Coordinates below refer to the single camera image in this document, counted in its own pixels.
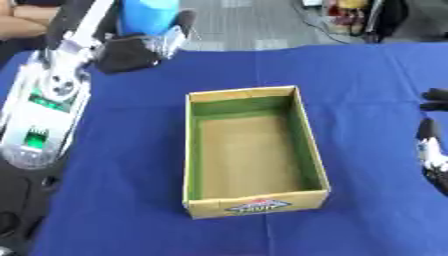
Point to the tan cardboard box green inside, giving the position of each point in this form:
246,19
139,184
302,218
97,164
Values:
251,156

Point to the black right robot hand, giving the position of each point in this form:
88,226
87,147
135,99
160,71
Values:
430,131

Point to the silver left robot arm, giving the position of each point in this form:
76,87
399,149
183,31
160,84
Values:
44,110

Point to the yellow and red equipment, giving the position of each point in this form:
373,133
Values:
347,15

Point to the black bag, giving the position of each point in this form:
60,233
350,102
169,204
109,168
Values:
391,16

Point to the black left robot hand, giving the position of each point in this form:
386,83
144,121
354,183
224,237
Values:
125,55

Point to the blue cylinder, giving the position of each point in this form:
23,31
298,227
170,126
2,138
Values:
149,15

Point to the person's forearm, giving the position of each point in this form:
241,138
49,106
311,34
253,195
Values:
23,21

